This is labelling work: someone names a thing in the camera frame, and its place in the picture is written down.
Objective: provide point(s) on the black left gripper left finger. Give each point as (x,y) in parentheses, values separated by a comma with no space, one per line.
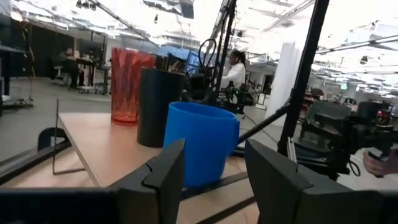
(155,193)

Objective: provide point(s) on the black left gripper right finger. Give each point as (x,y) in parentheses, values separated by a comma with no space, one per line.
(276,189)

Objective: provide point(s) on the blue mug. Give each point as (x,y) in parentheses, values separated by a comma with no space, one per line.
(202,140)

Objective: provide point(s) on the tall black cup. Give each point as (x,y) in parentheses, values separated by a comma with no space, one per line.
(155,109)

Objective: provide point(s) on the orange translucent plastic cup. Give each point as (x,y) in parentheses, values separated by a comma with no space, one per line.
(124,87)

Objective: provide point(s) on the grey chair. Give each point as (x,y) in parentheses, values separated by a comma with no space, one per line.
(329,110)

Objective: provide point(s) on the person's hand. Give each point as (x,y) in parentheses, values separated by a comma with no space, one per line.
(377,163)

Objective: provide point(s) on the white column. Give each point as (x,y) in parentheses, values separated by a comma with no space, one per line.
(284,81)

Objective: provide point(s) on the black chair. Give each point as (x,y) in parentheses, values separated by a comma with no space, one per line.
(370,110)

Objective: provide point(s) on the person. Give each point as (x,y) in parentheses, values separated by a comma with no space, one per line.
(234,74)
(66,62)

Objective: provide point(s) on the lit blue monitor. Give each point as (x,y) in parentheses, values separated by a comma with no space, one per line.
(192,62)

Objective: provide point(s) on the dark office desk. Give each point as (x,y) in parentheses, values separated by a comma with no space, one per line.
(93,62)

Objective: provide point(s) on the silver frame bracket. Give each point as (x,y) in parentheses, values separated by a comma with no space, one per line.
(291,149)

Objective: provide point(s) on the black aluminium table frame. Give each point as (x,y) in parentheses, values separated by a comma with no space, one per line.
(306,62)

